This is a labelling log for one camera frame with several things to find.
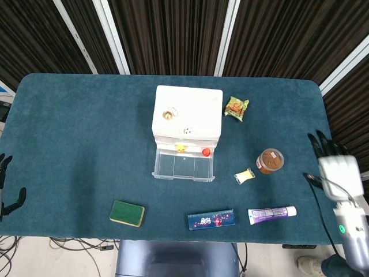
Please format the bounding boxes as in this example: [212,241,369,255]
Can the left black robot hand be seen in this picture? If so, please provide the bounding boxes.
[0,153,27,222]

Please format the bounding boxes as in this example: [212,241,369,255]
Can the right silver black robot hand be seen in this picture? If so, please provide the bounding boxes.
[303,130,364,203]

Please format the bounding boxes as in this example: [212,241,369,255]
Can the small yellow packet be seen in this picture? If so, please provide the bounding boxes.
[234,167,256,185]

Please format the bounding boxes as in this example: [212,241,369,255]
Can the clear drawer with duck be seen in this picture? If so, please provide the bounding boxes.
[152,143,216,182]

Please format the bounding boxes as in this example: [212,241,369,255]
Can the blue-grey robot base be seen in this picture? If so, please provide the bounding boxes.
[115,239,240,277]

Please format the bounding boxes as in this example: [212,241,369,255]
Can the clear drawer with dice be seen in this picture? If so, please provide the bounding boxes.
[154,134,220,144]

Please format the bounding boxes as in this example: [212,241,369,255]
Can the white plastic drawer cabinet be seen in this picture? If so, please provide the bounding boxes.
[151,85,224,145]

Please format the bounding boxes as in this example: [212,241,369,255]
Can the clear jar of rubber bands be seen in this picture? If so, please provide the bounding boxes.
[256,148,285,175]

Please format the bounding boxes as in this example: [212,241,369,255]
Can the teal table cloth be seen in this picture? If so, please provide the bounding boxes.
[0,72,353,242]

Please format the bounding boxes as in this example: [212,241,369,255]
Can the purple white toothpaste tube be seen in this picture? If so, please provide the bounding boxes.
[247,205,298,226]

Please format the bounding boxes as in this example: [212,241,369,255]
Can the black device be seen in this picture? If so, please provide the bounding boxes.
[0,100,12,122]

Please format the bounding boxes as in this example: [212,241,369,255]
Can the teal trouser leg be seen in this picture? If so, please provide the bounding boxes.
[321,253,363,277]

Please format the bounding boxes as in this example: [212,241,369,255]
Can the white shoe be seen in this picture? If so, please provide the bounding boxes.
[296,256,325,276]

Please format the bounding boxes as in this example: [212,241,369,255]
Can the green and yellow sponge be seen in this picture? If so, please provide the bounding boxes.
[109,200,146,228]

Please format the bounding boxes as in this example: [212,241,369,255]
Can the blue and white sign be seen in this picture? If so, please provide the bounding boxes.
[0,80,15,98]

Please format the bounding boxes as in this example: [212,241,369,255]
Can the green snack packet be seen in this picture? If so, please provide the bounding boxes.
[224,96,250,122]

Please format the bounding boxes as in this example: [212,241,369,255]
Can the dark blue printed box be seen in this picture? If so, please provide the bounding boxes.
[187,209,236,231]

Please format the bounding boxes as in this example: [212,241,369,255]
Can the dark brown pleated curtain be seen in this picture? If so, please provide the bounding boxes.
[0,0,369,203]

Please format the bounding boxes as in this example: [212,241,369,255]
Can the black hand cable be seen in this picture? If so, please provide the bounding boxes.
[308,177,347,260]

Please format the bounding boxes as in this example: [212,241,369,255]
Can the tangled black floor cables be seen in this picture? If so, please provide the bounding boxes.
[0,235,21,277]

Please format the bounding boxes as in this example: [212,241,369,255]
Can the loose floor cables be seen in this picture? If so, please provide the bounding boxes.
[48,236,119,277]

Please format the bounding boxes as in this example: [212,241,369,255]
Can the white partition post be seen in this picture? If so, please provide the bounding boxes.
[213,0,242,77]
[52,0,99,74]
[92,0,131,75]
[319,40,369,96]

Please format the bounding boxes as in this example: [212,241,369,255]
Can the black cables beside base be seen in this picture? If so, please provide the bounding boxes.
[230,242,249,274]

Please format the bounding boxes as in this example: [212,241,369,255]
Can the gold bell keychain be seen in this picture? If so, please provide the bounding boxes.
[162,106,179,120]

